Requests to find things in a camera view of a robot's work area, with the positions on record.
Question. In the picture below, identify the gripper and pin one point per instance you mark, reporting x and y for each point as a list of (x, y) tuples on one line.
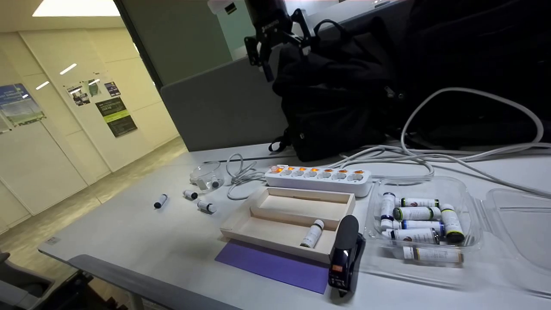
[(267, 17)]

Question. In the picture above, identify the white power strip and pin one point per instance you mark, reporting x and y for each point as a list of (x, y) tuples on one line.
[(318, 180)]

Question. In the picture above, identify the black backpack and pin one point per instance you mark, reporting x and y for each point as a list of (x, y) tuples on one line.
[(335, 99)]

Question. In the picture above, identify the grey desk partition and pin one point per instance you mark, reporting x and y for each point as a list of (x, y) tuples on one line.
[(215, 107)]

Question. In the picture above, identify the small clear plastic bowl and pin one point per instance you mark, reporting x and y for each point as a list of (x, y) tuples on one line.
[(204, 172)]

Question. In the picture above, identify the small white bottle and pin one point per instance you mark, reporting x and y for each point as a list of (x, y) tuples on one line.
[(190, 194), (215, 182), (160, 201), (312, 234), (206, 207)]

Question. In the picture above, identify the wooden tray box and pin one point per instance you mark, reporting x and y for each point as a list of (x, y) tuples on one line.
[(284, 224)]

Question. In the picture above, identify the black and green poster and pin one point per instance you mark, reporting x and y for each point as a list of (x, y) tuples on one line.
[(116, 117)]

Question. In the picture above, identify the white bottle blue cap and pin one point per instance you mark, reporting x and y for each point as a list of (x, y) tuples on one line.
[(387, 209), (424, 226)]

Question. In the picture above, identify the white bottle green cap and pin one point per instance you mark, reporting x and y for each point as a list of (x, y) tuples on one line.
[(419, 202), (451, 221), (415, 213)]

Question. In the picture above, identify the row of small posters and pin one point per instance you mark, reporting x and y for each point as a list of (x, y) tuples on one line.
[(79, 94)]

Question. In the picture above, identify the black stapler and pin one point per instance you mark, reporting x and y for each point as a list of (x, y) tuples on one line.
[(344, 249)]

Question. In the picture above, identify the purple paper sheet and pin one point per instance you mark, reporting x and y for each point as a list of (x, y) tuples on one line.
[(275, 267)]

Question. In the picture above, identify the white bottle black cap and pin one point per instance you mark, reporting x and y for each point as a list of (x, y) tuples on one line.
[(413, 236), (432, 255)]

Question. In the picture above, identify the blue poster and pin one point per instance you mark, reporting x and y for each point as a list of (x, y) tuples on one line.
[(19, 105)]

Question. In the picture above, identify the clear plastic clamshell container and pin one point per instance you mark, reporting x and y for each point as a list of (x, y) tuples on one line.
[(508, 224)]

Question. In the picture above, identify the office chair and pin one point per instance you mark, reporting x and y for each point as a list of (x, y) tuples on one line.
[(38, 288)]

